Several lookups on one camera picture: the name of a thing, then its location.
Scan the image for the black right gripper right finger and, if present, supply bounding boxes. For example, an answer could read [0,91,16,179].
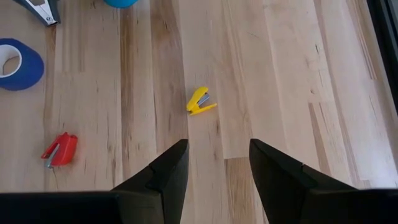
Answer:
[249,138,357,224]

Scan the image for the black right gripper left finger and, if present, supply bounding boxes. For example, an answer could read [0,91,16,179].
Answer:
[111,138,190,224]

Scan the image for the yellow mini stapler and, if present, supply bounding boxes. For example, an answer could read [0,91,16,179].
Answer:
[185,86,218,116]

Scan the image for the purple tape roll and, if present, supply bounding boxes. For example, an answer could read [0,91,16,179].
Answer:
[0,37,45,91]

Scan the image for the light blue tape roll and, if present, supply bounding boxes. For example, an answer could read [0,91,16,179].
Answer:
[103,0,140,9]

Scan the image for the red mini stapler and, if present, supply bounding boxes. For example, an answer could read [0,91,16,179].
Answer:
[40,131,79,169]

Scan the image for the black table frame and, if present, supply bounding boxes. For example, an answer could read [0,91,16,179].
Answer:
[366,0,398,113]

